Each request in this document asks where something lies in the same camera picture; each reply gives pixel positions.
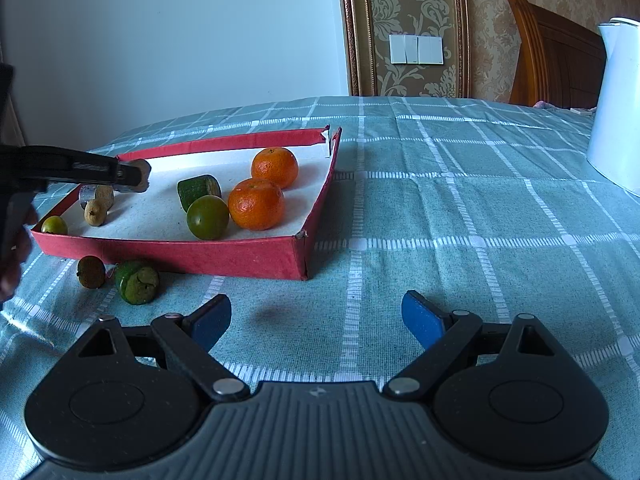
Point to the orange mandarin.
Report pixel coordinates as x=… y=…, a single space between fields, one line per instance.
x=274 y=166
x=256 y=205

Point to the white electric kettle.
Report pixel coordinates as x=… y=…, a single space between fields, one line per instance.
x=617 y=110

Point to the red shallow cardboard tray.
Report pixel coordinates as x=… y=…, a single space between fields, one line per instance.
x=165 y=252

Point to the green checked cloth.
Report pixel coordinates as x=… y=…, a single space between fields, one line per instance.
x=475 y=210

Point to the small brown fruit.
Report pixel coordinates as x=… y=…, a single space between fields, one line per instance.
x=91 y=272
x=95 y=213

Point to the person's left hand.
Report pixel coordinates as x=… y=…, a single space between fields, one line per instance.
x=15 y=275

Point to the pink cloth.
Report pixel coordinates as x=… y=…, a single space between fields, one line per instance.
x=544 y=105

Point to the green wrinkled fruit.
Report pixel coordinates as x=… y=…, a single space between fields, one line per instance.
x=137 y=283

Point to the grey cylindrical chunk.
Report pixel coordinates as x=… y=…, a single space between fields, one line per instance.
x=94 y=192

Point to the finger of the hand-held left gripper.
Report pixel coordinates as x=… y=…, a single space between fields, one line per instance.
x=127 y=174

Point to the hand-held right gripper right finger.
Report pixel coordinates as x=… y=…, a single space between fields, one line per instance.
x=422 y=317

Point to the white wall light switch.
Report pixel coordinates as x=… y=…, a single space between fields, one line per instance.
x=416 y=49

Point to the small yellow-green round fruit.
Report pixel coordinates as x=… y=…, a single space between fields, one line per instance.
x=54 y=225

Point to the wooden headboard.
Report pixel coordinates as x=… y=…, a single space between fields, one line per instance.
x=555 y=60

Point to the green mandarin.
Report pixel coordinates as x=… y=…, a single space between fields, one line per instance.
x=207 y=217

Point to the green cucumber chunk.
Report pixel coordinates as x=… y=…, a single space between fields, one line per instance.
x=197 y=189

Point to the gold framed wall panel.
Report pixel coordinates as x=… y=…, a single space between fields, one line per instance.
x=410 y=0

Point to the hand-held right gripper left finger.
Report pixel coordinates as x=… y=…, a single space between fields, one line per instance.
x=212 y=322

